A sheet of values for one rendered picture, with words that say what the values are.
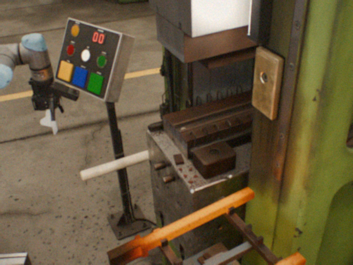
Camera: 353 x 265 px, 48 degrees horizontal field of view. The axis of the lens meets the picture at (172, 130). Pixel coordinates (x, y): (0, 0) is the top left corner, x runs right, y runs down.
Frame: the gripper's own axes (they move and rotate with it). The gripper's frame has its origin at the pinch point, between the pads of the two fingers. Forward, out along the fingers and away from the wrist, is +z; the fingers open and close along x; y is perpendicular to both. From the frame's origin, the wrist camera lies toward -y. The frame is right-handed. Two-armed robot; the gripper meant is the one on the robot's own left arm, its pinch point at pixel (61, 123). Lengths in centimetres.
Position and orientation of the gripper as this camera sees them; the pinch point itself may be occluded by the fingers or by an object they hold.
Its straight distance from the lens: 159.5
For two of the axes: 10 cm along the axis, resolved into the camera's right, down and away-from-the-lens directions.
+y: -10.0, 0.6, -0.1
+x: 0.4, 5.7, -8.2
